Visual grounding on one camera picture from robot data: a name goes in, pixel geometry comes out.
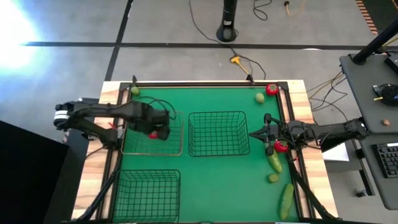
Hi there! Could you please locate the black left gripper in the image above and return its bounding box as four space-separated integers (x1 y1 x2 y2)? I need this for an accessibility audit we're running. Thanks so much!
126 101 172 142

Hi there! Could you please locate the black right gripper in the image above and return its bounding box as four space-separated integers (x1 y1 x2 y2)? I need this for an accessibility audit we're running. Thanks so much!
249 113 295 156

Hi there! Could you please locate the short green cucumber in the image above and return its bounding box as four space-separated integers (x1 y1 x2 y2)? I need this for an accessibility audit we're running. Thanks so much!
266 149 284 174

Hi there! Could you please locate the black wire basket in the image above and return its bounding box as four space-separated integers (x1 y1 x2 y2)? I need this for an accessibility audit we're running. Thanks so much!
111 169 182 224
187 110 251 157

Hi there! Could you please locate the green table mat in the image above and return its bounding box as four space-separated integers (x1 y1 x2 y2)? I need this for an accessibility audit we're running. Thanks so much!
112 86 301 223

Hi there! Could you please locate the long green cucumber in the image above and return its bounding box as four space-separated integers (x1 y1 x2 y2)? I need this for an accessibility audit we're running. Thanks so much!
278 182 295 222

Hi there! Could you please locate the white box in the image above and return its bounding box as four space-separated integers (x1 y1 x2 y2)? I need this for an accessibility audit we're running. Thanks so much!
322 142 351 162

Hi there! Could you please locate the black cylindrical floor stand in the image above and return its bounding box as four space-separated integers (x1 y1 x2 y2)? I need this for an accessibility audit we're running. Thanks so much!
215 0 239 44

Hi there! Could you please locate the grey desk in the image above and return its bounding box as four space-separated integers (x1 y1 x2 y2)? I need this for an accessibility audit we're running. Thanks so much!
338 51 398 211

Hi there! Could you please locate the black keyboard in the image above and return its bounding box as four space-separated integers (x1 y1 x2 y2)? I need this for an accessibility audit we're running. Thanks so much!
371 142 398 179

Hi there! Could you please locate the black cabinet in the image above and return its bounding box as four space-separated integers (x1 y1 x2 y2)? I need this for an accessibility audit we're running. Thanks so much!
0 119 70 224

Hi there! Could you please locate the black round desk device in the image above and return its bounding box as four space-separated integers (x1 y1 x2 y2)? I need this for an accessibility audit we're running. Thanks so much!
373 83 398 107

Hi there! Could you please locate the dark metal pole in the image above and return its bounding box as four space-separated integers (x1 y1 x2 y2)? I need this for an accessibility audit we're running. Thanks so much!
351 18 398 65

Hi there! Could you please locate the black flat desk device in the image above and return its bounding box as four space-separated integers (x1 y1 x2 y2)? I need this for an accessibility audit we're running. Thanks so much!
384 50 398 75

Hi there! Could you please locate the black orange-striped floor mat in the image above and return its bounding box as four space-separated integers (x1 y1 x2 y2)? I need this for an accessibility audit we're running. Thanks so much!
355 0 398 35

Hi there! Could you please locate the copper wire basket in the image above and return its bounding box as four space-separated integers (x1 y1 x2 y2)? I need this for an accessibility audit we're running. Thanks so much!
120 111 185 157

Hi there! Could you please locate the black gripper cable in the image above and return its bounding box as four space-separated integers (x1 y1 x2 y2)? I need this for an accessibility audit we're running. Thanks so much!
133 95 178 121

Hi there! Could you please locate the looped black floor cable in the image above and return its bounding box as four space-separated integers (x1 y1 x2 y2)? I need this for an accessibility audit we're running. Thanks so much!
252 0 273 22

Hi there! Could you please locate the long black floor cable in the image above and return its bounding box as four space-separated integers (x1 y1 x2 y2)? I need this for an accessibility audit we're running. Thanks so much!
188 0 267 81

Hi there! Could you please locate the yellow cable with black plug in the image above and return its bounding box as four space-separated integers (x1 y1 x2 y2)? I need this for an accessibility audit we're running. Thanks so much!
283 0 307 17

